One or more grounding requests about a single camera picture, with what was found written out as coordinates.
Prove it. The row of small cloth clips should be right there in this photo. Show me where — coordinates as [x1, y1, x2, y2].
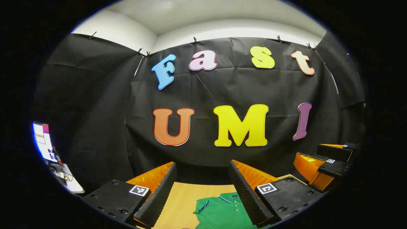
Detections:
[88, 31, 318, 58]

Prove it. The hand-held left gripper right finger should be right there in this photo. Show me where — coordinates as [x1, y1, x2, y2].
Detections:
[228, 160, 325, 228]

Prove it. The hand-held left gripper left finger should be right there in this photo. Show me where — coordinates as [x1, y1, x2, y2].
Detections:
[83, 162, 177, 229]

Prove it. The computer monitor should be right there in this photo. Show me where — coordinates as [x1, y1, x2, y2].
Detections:
[32, 122, 59, 163]

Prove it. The green T-shirt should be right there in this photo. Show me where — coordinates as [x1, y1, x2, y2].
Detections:
[193, 192, 259, 229]

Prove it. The small red and black object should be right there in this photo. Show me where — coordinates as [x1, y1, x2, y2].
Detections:
[52, 146, 63, 167]

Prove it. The black backdrop cloth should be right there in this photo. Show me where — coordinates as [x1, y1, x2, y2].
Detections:
[32, 32, 366, 194]

